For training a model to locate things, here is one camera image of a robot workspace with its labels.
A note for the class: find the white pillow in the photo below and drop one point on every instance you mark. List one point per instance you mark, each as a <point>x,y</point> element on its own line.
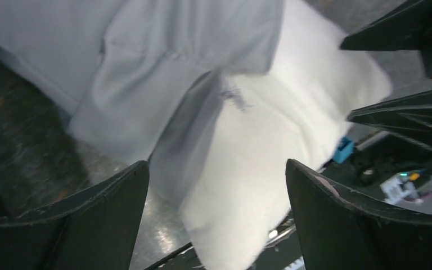
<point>233,187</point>

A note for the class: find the blue small box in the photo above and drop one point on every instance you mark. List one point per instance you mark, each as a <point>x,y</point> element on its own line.
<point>344,149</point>

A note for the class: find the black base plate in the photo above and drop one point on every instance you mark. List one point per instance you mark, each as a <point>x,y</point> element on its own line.
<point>384,167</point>

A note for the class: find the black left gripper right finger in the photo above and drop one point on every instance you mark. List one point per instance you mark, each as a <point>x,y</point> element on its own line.
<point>419,224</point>

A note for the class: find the grey pillowcase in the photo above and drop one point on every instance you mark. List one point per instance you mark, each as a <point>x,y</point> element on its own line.
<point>120,69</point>

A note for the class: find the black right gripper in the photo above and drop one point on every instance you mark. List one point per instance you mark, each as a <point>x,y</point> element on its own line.
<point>407,27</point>

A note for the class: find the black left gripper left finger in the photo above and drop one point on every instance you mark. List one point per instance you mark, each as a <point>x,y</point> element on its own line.
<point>95,228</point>

